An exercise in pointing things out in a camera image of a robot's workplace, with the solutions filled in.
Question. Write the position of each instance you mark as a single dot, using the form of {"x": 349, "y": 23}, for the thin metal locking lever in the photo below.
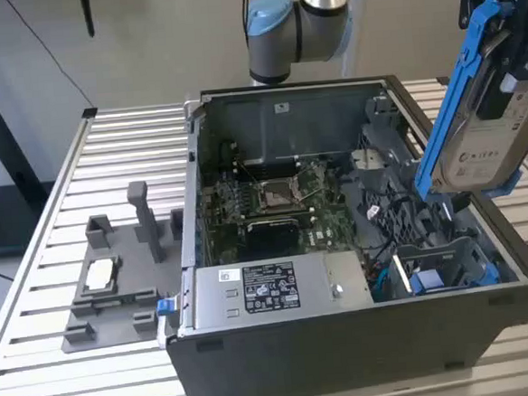
{"x": 249, "y": 172}

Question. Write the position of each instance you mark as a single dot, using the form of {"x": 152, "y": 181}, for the green motherboard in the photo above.
{"x": 329, "y": 229}

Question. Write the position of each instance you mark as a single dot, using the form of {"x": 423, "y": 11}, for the grey plastic drive bracket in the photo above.
{"x": 381, "y": 185}

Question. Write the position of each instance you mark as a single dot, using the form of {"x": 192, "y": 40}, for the black stand frame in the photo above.
{"x": 2, "y": 212}

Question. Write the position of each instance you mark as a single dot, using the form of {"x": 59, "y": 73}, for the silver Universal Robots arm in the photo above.
{"x": 298, "y": 32}

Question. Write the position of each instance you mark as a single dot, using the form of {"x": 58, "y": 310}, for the black table corner cap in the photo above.
{"x": 89, "y": 113}

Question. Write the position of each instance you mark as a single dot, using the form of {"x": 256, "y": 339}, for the black open PC case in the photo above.
{"x": 303, "y": 363}

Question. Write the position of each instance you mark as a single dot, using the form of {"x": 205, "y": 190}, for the CPU socket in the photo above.
{"x": 275, "y": 195}

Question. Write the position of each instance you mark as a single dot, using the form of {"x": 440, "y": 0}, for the silver power supply unit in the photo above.
{"x": 306, "y": 290}

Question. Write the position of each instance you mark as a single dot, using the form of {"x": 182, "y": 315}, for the grey parts rack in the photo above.
{"x": 134, "y": 279}

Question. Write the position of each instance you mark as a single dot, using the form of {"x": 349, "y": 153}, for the graphics card with black fan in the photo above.
{"x": 273, "y": 233}

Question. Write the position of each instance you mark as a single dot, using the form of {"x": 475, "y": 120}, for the blue case latch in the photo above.
{"x": 164, "y": 307}

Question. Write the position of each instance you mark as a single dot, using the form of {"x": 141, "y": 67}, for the silver CPU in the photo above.
{"x": 99, "y": 274}

